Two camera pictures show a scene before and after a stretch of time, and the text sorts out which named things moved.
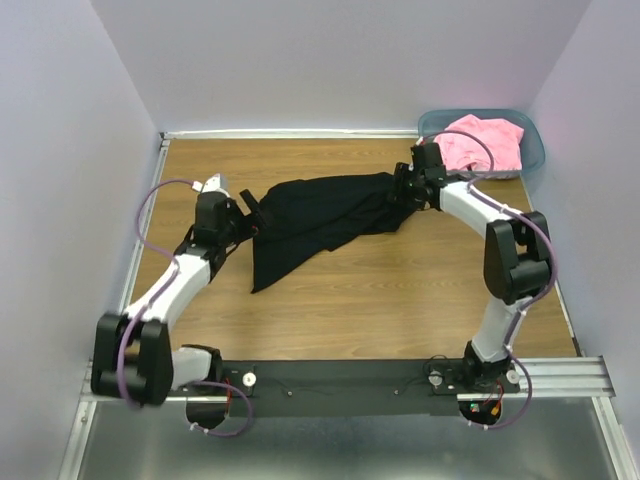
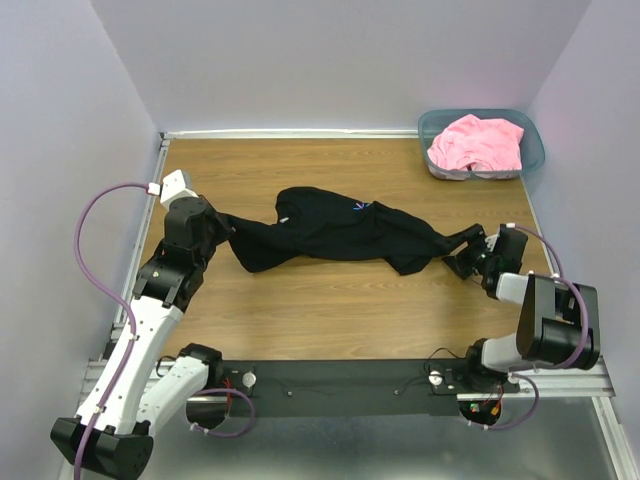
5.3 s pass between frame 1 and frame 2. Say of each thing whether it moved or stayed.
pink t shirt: stayed
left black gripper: moved
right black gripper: moved
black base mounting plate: stayed
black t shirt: moved
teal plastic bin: stayed
